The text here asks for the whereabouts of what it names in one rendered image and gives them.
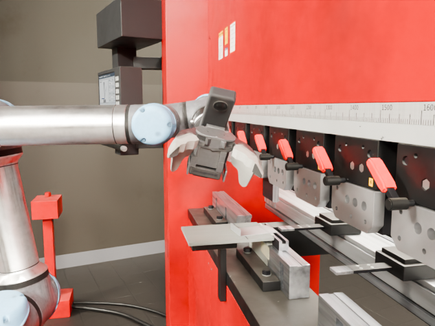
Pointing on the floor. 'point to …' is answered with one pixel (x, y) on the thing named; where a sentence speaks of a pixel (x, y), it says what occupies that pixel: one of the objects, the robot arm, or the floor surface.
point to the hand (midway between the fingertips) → (217, 162)
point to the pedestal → (54, 205)
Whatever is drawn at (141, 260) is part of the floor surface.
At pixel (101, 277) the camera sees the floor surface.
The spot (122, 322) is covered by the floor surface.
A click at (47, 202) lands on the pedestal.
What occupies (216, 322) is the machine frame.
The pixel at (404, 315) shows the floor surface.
